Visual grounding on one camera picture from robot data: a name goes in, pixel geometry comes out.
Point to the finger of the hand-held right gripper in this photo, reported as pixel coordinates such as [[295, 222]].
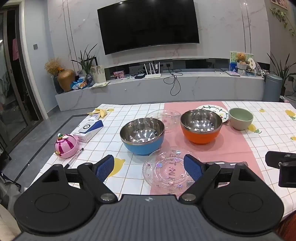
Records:
[[288, 176], [281, 158]]

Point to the black television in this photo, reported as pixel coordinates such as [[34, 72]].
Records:
[[148, 23]]

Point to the dried yellow flowers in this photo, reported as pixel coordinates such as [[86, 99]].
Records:
[[52, 66]]

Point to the green leafy plant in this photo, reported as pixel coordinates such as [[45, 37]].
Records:
[[86, 61]]

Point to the white tube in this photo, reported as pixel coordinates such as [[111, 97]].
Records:
[[93, 118]]

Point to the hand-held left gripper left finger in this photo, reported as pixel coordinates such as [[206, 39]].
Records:
[[105, 168]]

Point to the pink photo card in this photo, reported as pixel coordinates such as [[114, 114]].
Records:
[[119, 74]]

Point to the glass sliding door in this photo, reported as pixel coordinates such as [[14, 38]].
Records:
[[13, 97]]

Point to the tall potted plant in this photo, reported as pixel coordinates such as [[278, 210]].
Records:
[[283, 74]]

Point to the gold vase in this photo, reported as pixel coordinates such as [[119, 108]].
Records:
[[66, 81]]

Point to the illustrated white card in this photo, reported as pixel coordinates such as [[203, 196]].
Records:
[[99, 74]]

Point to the orange steel bowl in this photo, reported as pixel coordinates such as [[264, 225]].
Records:
[[201, 129]]

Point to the blue steel bowl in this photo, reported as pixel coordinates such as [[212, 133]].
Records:
[[142, 136]]

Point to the purple notebook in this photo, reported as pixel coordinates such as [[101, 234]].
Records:
[[232, 73]]

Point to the white router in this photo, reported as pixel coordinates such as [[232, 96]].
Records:
[[152, 76]]

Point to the stack of papers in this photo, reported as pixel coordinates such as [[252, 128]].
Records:
[[100, 84]]

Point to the green ceramic bowl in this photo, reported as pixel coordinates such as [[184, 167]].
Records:
[[240, 119]]

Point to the brown teddy bear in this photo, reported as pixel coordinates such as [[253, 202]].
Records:
[[241, 58]]

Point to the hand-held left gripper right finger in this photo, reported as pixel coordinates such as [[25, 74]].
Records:
[[193, 167]]

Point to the blue glass vase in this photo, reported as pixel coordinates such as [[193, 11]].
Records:
[[89, 80]]

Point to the blue snack packet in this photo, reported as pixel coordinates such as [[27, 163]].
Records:
[[78, 83]]

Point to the checked lemon print tablecloth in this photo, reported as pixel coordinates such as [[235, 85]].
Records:
[[270, 136]]

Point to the floral white ceramic plate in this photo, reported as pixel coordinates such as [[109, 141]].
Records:
[[223, 113]]

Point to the grey marble tv cabinet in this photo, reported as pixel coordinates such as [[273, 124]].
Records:
[[208, 88]]

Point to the clear glass plate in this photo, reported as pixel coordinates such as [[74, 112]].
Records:
[[170, 115], [167, 172]]

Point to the small black box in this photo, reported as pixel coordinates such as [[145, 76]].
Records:
[[139, 76]]

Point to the pink round toy case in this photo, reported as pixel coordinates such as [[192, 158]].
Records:
[[66, 147]]

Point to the green illustrated poster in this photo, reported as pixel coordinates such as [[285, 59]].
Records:
[[233, 59]]

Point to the pink garment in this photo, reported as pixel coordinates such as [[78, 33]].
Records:
[[15, 49]]

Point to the dark grey vase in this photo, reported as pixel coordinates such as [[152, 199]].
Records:
[[56, 85]]

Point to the yellow banana toy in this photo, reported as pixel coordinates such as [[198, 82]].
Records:
[[101, 112]]

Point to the black pen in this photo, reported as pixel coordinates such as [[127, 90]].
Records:
[[75, 157]]

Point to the hanging vine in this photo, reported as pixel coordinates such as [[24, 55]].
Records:
[[282, 17]]

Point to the grey trash bin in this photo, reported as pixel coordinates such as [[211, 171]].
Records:
[[272, 89]]

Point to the white round fan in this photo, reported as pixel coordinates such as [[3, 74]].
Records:
[[251, 64]]

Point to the blue and white box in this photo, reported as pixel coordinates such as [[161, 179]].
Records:
[[89, 131]]

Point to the decorative display plate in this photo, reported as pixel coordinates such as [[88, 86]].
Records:
[[258, 68]]

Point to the pink placemat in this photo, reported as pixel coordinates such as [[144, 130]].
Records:
[[231, 148]]

